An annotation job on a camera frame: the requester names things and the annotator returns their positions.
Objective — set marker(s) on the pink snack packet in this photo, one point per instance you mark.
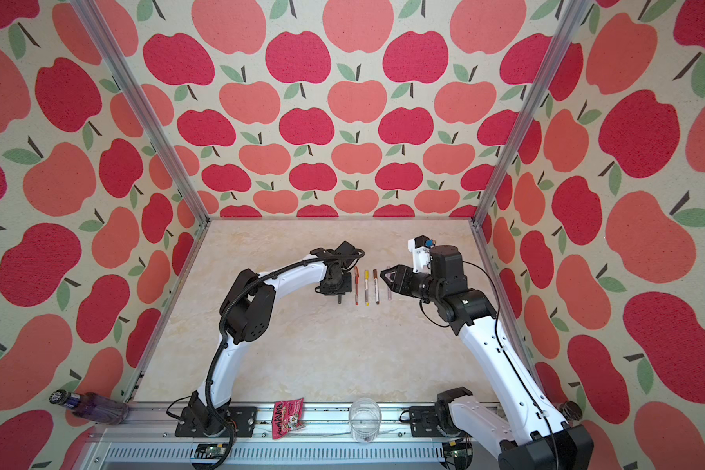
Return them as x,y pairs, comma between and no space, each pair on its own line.
287,417

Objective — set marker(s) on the purple bottle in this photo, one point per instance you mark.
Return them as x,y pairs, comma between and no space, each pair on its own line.
91,407

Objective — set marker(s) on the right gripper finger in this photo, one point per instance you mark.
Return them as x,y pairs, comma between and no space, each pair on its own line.
400,270
396,282

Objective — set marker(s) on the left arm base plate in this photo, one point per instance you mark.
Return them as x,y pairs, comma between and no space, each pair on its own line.
198,423

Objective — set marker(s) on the aluminium front rail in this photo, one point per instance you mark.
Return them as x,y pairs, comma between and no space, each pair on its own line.
151,438

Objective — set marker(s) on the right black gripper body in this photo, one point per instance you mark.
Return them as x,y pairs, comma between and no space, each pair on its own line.
419,286

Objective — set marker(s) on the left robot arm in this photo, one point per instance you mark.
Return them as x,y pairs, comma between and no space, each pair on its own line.
245,315

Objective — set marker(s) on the aluminium corner post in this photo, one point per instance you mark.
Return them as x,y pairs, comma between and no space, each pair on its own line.
103,38
567,28

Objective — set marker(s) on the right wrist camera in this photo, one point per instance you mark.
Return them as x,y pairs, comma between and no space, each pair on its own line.
420,248

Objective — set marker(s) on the red gel pen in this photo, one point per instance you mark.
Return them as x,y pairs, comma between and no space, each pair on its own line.
357,290

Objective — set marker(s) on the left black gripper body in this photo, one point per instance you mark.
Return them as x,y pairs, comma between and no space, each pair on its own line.
342,286

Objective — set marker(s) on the clear plastic cup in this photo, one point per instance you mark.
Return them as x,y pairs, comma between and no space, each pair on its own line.
365,418

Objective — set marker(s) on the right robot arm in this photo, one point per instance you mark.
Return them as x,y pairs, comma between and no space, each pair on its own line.
534,433

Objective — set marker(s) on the left aluminium corner post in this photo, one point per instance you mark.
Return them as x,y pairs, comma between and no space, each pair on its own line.
103,38

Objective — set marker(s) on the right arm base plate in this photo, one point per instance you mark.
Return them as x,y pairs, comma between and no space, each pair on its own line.
454,415

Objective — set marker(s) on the right aluminium corner post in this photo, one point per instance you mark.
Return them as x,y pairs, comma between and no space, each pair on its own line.
567,28

